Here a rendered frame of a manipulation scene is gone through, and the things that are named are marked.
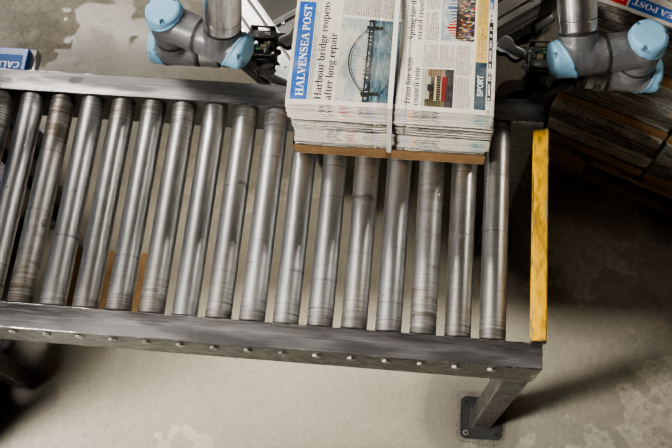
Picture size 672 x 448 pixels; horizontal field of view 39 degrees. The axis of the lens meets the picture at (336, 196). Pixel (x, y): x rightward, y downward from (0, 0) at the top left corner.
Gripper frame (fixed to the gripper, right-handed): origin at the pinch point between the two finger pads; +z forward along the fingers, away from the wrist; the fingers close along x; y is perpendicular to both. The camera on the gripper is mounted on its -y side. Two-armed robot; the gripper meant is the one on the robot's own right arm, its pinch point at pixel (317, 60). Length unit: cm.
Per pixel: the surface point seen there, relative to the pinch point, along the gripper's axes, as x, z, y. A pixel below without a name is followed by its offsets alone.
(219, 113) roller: -14.4, -18.8, 1.4
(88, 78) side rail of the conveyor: -8.4, -47.4, 1.8
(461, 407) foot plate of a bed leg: -57, 39, -78
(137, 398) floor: -62, -47, -78
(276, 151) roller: -22.1, -6.1, 1.5
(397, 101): -21.1, 17.8, 24.6
